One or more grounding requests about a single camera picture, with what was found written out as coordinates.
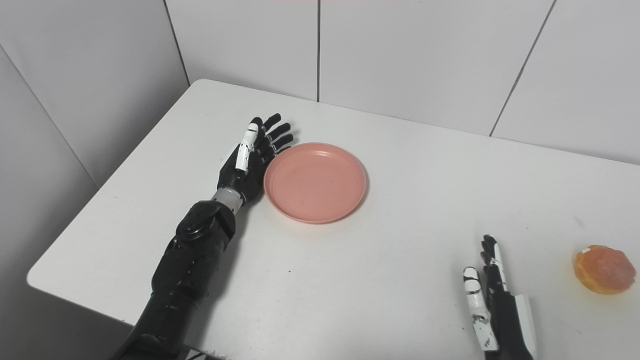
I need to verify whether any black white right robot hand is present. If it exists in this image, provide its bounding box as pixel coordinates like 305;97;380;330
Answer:
462;234;538;360

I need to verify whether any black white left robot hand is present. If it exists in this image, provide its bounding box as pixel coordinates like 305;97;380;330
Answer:
216;113;296;205

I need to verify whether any pink round plate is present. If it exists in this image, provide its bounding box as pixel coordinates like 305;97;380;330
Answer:
263;142;368;225

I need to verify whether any orange cream puff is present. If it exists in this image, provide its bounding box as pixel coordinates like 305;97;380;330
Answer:
573;244;637;295

